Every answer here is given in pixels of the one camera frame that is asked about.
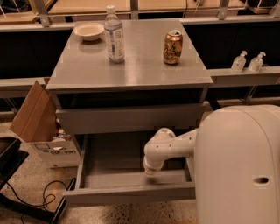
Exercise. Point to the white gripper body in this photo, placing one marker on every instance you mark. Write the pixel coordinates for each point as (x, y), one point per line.
(150, 167)

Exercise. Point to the grey drawer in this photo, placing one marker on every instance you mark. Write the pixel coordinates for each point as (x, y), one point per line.
(111, 172)
(127, 119)

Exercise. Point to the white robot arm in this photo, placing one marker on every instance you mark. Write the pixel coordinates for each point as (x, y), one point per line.
(236, 163)

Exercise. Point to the grey top drawer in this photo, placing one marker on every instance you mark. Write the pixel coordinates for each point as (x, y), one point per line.
(127, 119)

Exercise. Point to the grey drawer cabinet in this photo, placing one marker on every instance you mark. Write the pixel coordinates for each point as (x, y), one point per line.
(85, 78)

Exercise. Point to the open cardboard box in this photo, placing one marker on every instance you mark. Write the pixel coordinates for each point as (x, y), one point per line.
(37, 125)

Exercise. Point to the gold drink can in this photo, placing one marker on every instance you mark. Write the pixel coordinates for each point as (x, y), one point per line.
(173, 43)

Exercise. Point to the left sanitizer pump bottle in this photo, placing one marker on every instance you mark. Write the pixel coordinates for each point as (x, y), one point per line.
(239, 62)

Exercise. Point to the sanitizer pump bottle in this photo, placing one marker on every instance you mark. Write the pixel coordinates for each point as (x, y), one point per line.
(256, 63)
(239, 62)

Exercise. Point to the metal railing shelf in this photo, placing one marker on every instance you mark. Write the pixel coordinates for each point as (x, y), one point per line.
(30, 53)

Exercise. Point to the clear plastic water bottle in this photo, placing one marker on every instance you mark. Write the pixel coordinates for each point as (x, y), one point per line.
(113, 29)

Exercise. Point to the right sanitizer pump bottle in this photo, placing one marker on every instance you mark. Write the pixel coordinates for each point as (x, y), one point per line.
(256, 63)

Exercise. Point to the white paper bowl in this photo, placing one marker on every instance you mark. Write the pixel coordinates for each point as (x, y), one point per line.
(89, 31)

